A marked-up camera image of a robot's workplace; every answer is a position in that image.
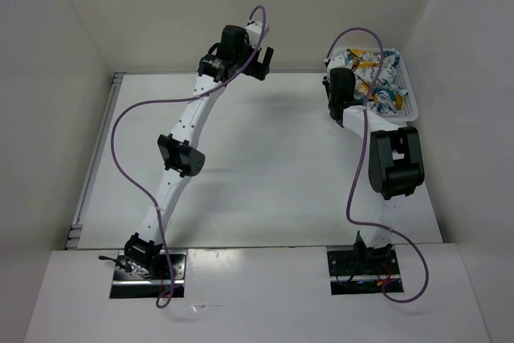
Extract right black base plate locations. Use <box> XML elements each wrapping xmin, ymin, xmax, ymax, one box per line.
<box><xmin>327</xmin><ymin>247</ymin><xmax>404</xmax><ymax>296</ymax></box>

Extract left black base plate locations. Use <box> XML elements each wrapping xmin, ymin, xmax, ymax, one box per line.
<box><xmin>109</xmin><ymin>251</ymin><xmax>187</xmax><ymax>300</ymax></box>

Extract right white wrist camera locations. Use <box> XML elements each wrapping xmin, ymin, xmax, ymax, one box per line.
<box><xmin>324</xmin><ymin>54</ymin><xmax>346</xmax><ymax>74</ymax></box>

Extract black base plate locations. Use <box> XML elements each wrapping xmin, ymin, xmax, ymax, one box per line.
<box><xmin>327</xmin><ymin>247</ymin><xmax>404</xmax><ymax>296</ymax></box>
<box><xmin>109</xmin><ymin>251</ymin><xmax>187</xmax><ymax>300</ymax></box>

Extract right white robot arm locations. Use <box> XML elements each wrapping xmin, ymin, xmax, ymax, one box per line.
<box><xmin>322</xmin><ymin>67</ymin><xmax>425</xmax><ymax>275</ymax></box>

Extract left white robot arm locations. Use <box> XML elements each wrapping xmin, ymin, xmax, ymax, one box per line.
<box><xmin>124</xmin><ymin>21</ymin><xmax>274</xmax><ymax>279</ymax></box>

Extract colourful printed shorts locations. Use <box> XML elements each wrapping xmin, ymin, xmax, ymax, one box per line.
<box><xmin>344</xmin><ymin>48</ymin><xmax>408</xmax><ymax>116</ymax></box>

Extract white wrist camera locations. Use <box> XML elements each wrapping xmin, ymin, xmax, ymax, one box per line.
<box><xmin>324</xmin><ymin>54</ymin><xmax>346</xmax><ymax>74</ymax></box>
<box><xmin>245</xmin><ymin>21</ymin><xmax>269</xmax><ymax>48</ymax></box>

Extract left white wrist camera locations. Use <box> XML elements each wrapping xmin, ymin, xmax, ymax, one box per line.
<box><xmin>245</xmin><ymin>21</ymin><xmax>269</xmax><ymax>48</ymax></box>

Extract white plastic basket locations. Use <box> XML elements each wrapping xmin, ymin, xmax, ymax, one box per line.
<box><xmin>329</xmin><ymin>47</ymin><xmax>418</xmax><ymax>122</ymax></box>

